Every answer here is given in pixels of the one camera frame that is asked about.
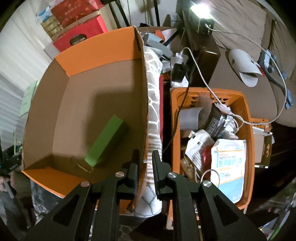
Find orange plastic basket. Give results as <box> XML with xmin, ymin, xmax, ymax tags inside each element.
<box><xmin>170</xmin><ymin>87</ymin><xmax>256</xmax><ymax>215</ymax></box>

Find red collection gift bag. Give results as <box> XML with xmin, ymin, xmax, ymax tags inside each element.
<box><xmin>53</xmin><ymin>15</ymin><xmax>108</xmax><ymax>52</ymax></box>

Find blue grey neck massager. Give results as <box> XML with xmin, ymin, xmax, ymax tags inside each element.
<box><xmin>258</xmin><ymin>50</ymin><xmax>293</xmax><ymax>109</ymax></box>

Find dark wooden side table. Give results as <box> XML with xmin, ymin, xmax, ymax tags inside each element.
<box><xmin>182</xmin><ymin>11</ymin><xmax>221</xmax><ymax>87</ymax></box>

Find red floral gift box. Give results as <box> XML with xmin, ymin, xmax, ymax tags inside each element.
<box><xmin>51</xmin><ymin>0</ymin><xmax>104</xmax><ymax>28</ymax></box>

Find white curtain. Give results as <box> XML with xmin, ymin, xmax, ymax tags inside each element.
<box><xmin>1</xmin><ymin>12</ymin><xmax>52</xmax><ymax>148</ymax></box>

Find blue white mask package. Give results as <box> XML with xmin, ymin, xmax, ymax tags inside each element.
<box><xmin>210</xmin><ymin>138</ymin><xmax>246</xmax><ymax>203</ymax></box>

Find white hair dryer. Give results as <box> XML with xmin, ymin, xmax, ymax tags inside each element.
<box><xmin>228</xmin><ymin>49</ymin><xmax>262</xmax><ymax>87</ymax></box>

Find bright lamp box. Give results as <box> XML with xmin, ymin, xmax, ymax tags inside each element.
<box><xmin>189</xmin><ymin>3</ymin><xmax>215</xmax><ymax>36</ymax></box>

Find green rectangular power bank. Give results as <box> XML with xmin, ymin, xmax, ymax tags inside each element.
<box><xmin>85</xmin><ymin>115</ymin><xmax>127</xmax><ymax>168</ymax></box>

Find white power strip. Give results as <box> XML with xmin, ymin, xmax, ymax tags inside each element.
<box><xmin>171</xmin><ymin>51</ymin><xmax>189</xmax><ymax>88</ymax></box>

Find brown sofa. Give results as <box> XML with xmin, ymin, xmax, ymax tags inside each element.
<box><xmin>197</xmin><ymin>1</ymin><xmax>295</xmax><ymax>127</ymax></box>

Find white charging cable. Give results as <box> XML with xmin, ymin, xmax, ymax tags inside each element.
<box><xmin>176</xmin><ymin>24</ymin><xmax>288</xmax><ymax>186</ymax></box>

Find orange cardboard box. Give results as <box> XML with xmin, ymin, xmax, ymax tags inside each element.
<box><xmin>23</xmin><ymin>27</ymin><xmax>148</xmax><ymax>197</ymax></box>

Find person's left hand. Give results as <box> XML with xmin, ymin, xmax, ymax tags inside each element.
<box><xmin>0</xmin><ymin>176</ymin><xmax>15</xmax><ymax>193</ymax></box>

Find green tissue pack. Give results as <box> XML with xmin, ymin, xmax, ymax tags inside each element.
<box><xmin>19</xmin><ymin>81</ymin><xmax>39</xmax><ymax>118</ymax></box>

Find stacked gold boxes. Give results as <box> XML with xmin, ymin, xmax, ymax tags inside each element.
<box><xmin>41</xmin><ymin>15</ymin><xmax>63</xmax><ymax>38</ymax></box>

